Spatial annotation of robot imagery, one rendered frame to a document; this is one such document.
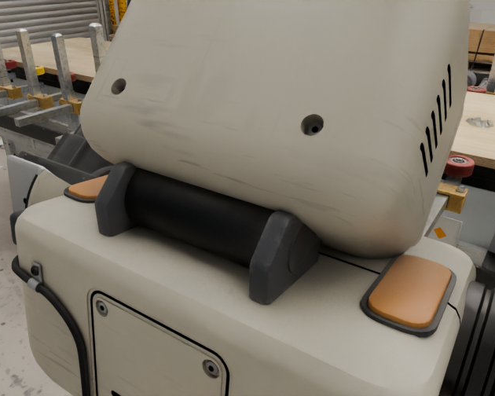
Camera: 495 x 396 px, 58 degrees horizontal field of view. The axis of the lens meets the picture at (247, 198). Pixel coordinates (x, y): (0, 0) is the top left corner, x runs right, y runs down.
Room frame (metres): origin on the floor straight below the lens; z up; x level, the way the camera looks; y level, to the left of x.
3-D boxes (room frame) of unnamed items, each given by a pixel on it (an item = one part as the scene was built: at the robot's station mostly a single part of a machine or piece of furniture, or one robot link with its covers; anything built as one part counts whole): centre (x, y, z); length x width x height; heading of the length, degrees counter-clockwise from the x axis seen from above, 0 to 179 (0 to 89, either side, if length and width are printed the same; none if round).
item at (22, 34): (2.03, 0.97, 0.88); 0.04 x 0.04 x 0.48; 55
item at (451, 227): (1.03, -0.43, 0.75); 0.26 x 0.01 x 0.10; 55
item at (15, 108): (1.97, 0.97, 0.81); 0.43 x 0.03 x 0.04; 145
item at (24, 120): (1.82, 0.76, 0.83); 0.43 x 0.03 x 0.04; 145
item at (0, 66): (2.17, 1.18, 0.93); 0.04 x 0.04 x 0.48; 55
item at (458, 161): (1.11, -0.57, 0.85); 0.08 x 0.08 x 0.11
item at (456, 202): (1.03, -0.49, 0.85); 0.14 x 0.06 x 0.05; 55
